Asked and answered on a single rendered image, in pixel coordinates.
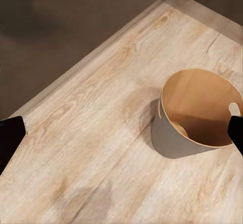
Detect trash can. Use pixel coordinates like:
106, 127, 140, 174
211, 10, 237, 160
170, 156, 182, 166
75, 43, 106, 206
151, 68, 243, 159

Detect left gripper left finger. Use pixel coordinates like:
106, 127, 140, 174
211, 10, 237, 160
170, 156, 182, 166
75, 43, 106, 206
0, 116, 26, 176

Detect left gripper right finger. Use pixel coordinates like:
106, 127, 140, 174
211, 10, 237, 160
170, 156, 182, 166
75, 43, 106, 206
227, 115, 243, 155

